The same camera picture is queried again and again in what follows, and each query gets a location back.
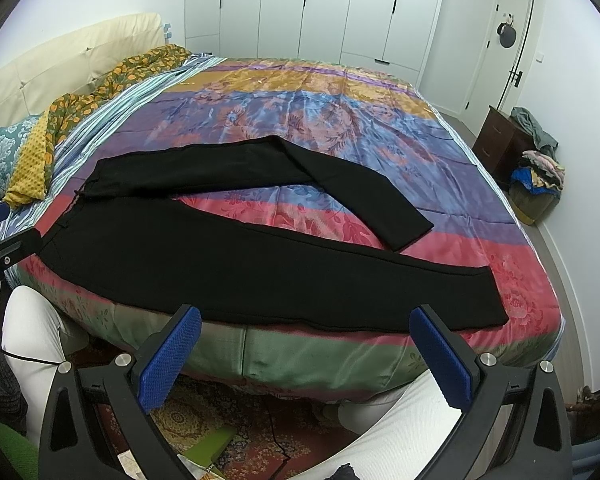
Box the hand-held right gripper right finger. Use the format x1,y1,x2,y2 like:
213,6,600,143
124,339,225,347
409,304,573,480

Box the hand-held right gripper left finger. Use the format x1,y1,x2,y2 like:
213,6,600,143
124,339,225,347
37,304,203,480

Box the black pants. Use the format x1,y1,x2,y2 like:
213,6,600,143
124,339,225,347
41,135,510,333

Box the person's left forearm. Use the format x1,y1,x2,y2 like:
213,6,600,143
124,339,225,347
0,345,27,413

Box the teal floral pillow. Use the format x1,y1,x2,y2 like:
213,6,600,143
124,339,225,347
0,115,43,206

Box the person's right leg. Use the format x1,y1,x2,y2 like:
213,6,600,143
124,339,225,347
325,370,511,480

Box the green box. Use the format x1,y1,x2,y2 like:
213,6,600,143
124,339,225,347
180,427,236,467

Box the patterned red rug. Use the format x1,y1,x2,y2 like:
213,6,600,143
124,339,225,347
75,360,381,480

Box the green chair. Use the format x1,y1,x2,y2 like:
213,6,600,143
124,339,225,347
0,417,41,480

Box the cream padded headboard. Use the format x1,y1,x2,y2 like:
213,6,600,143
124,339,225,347
0,12,163,136

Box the olive laundry basket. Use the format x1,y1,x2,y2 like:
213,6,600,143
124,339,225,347
510,180,556,227

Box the light blue striped sheet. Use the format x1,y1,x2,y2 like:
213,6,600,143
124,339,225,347
0,51,228,241

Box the yellow floral blanket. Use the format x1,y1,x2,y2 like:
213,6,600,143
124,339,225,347
5,45,193,208

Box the pile of mixed clothes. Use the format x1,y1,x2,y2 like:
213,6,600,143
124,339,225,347
510,149,566,193

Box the dark wooden nightstand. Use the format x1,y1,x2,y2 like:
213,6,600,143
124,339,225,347
472,105,533,191

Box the grey green garment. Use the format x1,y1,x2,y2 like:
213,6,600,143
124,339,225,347
510,106,560,153

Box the colourful floral bedspread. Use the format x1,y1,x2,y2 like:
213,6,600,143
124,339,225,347
10,55,566,403

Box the white door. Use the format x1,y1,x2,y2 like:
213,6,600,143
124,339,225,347
462,0,543,126

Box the black round door hanger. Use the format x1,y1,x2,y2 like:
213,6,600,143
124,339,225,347
495,12,519,51

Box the white wardrobe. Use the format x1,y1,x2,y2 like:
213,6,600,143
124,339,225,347
184,0,451,88

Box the thin black cable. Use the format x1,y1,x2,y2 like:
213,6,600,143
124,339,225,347
0,350,63,367

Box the black floor cable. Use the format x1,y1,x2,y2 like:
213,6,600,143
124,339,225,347
264,395,292,480

